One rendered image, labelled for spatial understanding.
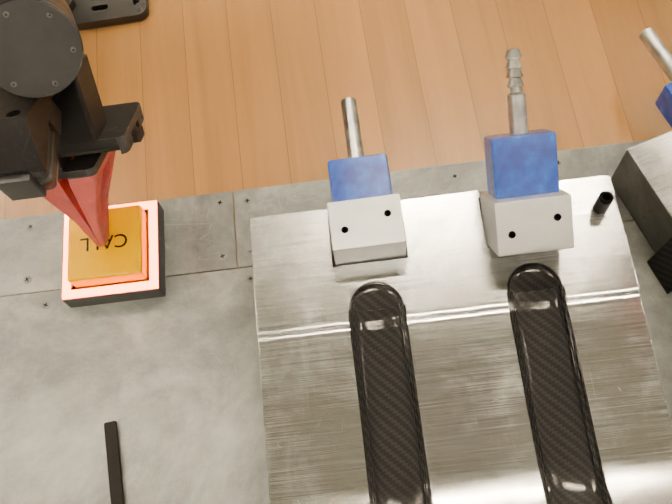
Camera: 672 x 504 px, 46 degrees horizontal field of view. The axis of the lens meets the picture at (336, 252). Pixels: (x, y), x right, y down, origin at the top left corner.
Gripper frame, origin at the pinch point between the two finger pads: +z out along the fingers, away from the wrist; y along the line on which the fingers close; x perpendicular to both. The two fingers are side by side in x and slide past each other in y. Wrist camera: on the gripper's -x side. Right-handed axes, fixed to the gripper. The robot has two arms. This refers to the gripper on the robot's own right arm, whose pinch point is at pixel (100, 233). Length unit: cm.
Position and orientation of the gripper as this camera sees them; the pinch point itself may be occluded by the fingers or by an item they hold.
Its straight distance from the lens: 64.8
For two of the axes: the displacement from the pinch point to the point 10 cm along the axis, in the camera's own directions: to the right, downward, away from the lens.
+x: -0.2, -5.4, 8.4
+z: 1.3, 8.3, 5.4
